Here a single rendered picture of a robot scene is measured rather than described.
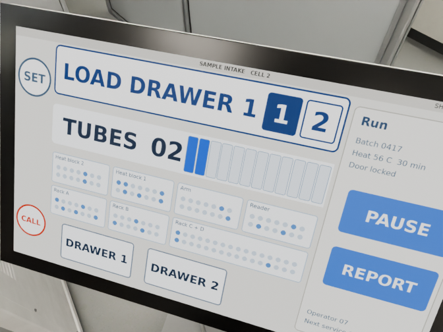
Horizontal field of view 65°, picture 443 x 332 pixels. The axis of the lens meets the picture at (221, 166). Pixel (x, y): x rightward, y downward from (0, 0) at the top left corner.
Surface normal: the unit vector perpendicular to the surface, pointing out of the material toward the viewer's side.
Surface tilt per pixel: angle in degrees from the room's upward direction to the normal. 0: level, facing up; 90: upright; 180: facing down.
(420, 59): 0
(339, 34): 90
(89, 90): 50
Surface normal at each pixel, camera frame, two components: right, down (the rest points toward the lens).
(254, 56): -0.22, 0.23
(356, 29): -0.77, 0.52
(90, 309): -0.01, -0.58
